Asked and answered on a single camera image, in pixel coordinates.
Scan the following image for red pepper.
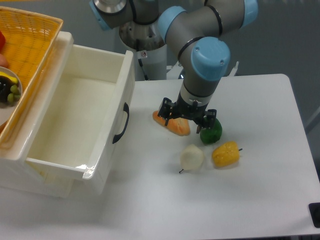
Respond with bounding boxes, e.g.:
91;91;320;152
0;31;6;50

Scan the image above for yellow bell pepper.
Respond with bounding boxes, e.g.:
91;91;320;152
211;141;242;168

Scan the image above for black drawer handle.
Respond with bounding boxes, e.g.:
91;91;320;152
112;102;130;144

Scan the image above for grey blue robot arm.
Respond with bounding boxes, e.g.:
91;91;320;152
89;0;258;130

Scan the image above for white plate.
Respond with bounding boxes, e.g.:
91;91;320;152
0;67;23;128

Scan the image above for yellow woven basket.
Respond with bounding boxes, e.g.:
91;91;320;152
0;6;63;143

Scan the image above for orange bread loaf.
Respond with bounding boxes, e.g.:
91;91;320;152
152;110;191;136

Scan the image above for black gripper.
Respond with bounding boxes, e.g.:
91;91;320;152
157;93;217;134

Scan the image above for white drawer cabinet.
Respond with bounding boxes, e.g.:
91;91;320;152
0;31;136;199

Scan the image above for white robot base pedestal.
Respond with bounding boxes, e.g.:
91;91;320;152
118;21;167;81

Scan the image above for peach fruit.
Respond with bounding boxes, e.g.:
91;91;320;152
0;54;9;68

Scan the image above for white plastic drawer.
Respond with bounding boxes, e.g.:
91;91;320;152
25;44;136;181

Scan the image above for dark grape bunch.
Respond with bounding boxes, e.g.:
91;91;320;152
0;75;14;103

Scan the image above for black corner object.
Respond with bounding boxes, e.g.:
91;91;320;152
308;202;320;229

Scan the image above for white pear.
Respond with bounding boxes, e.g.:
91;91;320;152
179;144;205;174

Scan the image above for green grapes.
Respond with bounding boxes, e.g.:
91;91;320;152
7;85;21;104

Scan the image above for green bell pepper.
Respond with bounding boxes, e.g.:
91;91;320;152
200;119;223;145

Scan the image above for yellow banana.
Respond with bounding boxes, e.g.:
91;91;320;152
0;71;19;85

